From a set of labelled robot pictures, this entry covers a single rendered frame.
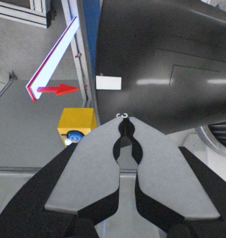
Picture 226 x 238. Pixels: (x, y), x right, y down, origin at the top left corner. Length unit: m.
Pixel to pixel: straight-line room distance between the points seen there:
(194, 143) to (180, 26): 0.68
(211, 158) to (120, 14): 0.41
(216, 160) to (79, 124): 0.39
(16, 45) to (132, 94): 1.55
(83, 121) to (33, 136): 0.74
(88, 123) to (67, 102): 0.88
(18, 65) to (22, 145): 0.88
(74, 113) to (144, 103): 0.33
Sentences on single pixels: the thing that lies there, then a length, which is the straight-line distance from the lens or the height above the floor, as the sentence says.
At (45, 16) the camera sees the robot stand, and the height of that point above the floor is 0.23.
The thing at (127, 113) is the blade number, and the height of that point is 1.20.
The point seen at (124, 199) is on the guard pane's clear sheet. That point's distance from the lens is 0.88.
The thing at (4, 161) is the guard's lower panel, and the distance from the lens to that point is 1.16.
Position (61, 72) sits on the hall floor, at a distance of 1.67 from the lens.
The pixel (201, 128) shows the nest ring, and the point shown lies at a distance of 0.44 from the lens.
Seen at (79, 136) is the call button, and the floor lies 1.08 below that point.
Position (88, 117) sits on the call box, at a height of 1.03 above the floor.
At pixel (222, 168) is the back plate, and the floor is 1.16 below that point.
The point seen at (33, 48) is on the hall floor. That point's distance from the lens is 1.65.
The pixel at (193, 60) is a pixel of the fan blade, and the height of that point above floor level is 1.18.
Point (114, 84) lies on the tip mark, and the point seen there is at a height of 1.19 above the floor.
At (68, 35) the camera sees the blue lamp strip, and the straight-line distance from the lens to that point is 0.42.
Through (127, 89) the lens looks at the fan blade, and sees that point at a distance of 0.21.
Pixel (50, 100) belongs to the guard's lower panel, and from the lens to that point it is 1.42.
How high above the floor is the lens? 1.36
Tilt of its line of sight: 43 degrees down
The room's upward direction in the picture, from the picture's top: 177 degrees counter-clockwise
